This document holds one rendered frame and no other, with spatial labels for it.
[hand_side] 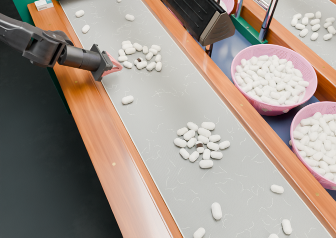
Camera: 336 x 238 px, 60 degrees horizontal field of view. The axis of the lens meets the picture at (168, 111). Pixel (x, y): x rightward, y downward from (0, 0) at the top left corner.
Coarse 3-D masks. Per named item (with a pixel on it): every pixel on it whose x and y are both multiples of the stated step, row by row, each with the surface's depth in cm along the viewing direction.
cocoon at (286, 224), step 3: (285, 219) 67; (282, 222) 67; (285, 222) 67; (288, 222) 67; (282, 225) 67; (285, 225) 66; (288, 225) 66; (285, 228) 66; (288, 228) 66; (285, 231) 66; (288, 231) 66
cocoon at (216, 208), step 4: (212, 204) 69; (216, 204) 69; (212, 208) 68; (216, 208) 68; (220, 208) 69; (212, 212) 68; (216, 212) 67; (220, 212) 68; (216, 216) 67; (220, 216) 67
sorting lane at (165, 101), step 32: (64, 0) 119; (96, 0) 119; (128, 0) 119; (96, 32) 108; (128, 32) 108; (160, 32) 108; (192, 64) 98; (160, 96) 90; (192, 96) 90; (128, 128) 83; (160, 128) 83; (224, 128) 83; (160, 160) 78; (224, 160) 78; (256, 160) 78; (160, 192) 72; (192, 192) 72; (224, 192) 72; (256, 192) 72; (288, 192) 72; (192, 224) 68; (224, 224) 68; (256, 224) 68; (320, 224) 68
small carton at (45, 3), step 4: (40, 0) 112; (44, 0) 112; (48, 0) 112; (36, 4) 110; (40, 4) 110; (44, 4) 110; (48, 4) 111; (52, 4) 112; (40, 8) 111; (44, 8) 111
